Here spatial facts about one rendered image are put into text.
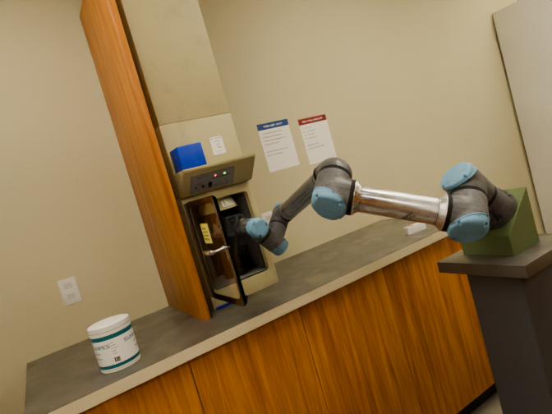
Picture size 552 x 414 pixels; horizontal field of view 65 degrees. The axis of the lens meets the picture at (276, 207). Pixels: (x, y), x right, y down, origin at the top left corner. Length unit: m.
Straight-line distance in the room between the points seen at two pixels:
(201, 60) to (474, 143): 2.40
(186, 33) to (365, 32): 1.51
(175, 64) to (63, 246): 0.92
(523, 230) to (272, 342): 0.93
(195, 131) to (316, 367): 1.05
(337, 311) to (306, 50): 1.64
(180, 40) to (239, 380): 1.34
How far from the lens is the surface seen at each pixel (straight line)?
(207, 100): 1.89
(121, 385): 1.46
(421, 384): 2.17
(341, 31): 3.02
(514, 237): 1.58
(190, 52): 1.94
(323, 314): 1.75
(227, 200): 1.87
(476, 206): 1.41
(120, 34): 1.78
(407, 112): 3.21
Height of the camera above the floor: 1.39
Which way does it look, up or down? 4 degrees down
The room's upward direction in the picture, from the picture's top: 16 degrees counter-clockwise
